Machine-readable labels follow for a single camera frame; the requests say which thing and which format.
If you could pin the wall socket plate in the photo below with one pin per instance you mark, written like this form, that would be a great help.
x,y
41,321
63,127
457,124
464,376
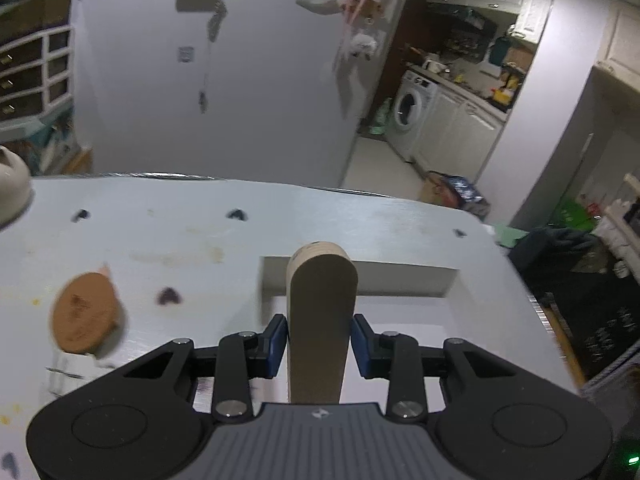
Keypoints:
x,y
186,54

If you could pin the white shelf rack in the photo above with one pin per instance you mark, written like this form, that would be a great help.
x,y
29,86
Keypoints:
x,y
622,230

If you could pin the long wooden block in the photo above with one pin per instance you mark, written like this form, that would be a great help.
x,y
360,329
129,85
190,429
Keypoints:
x,y
320,320

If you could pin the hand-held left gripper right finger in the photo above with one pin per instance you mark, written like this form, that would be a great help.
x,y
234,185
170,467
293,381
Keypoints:
x,y
362,347

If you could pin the patterned bag on floor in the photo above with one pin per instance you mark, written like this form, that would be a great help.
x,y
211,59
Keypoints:
x,y
460,192

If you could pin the white kitchen wall cabinets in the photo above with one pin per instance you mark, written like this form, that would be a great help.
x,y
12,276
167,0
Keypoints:
x,y
500,5

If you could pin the white plush toy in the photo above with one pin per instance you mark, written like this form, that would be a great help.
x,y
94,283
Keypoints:
x,y
362,46

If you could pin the white drawer cabinet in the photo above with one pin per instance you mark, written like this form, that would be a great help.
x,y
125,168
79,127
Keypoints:
x,y
30,72

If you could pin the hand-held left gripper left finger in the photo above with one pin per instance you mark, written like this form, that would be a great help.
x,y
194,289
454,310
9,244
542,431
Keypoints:
x,y
276,347

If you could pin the dark cloth chair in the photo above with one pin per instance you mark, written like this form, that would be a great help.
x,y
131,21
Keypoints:
x,y
550,250

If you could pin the white kitchen base cabinet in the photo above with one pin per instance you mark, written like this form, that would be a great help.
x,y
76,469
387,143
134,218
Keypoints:
x,y
460,135

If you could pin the grey watch repair tool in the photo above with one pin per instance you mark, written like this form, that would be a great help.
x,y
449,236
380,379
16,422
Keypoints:
x,y
70,372

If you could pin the dark patterned rug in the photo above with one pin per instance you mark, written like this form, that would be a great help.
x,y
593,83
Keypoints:
x,y
595,320

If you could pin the washing machine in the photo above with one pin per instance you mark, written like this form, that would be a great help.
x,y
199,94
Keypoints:
x,y
412,115

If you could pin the teal hanging bag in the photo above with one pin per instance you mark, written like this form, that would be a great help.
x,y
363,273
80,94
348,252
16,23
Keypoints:
x,y
498,50

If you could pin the white shallow box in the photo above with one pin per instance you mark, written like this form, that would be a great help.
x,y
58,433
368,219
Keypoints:
x,y
400,280

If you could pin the round cork coaster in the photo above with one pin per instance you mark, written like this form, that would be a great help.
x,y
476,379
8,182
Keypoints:
x,y
85,312

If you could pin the cat-shaped ceramic jar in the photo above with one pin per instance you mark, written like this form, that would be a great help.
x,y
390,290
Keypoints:
x,y
12,187

